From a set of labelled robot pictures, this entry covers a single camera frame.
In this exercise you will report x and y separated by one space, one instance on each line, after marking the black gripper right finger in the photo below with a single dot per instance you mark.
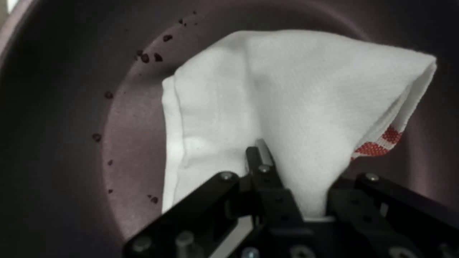
374 202

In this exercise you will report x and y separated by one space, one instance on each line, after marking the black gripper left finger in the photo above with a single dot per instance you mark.
268 190

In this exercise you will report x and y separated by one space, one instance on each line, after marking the white towel with red stripe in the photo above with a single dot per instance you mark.
296 104

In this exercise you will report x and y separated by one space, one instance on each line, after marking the black frying pan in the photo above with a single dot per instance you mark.
58 143

